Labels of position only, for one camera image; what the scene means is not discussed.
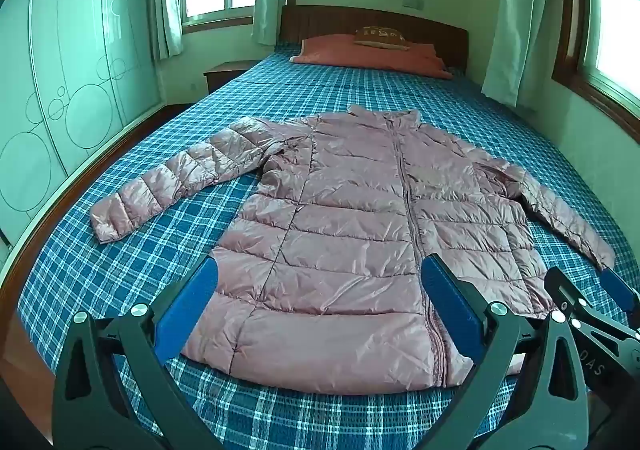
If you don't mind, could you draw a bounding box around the wooden nightstand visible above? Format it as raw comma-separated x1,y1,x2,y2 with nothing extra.
203,60,262,94

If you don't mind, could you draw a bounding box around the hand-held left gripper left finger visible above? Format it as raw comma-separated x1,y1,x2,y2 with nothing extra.
52,257,222,450

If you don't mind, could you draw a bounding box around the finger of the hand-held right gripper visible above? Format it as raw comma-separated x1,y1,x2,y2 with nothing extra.
601,269,640,319
544,267,640,356

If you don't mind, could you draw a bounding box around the white wardrobe with circle pattern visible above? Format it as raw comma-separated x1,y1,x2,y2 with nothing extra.
0,0,167,253

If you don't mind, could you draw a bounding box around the red pillow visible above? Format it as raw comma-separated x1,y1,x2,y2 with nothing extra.
290,34,453,79

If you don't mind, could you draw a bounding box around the brown patterned cushion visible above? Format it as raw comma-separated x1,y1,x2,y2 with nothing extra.
354,25,412,51

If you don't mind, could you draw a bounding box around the blue plaid bed sheet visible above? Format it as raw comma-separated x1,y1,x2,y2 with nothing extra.
17,43,640,450

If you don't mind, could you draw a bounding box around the dark wooden headboard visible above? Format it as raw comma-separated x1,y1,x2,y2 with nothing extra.
277,5,471,77

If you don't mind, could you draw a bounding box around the pink puffer jacket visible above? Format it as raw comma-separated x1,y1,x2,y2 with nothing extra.
90,105,616,393

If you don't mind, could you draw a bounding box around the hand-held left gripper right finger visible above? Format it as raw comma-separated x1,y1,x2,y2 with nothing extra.
421,253,592,450

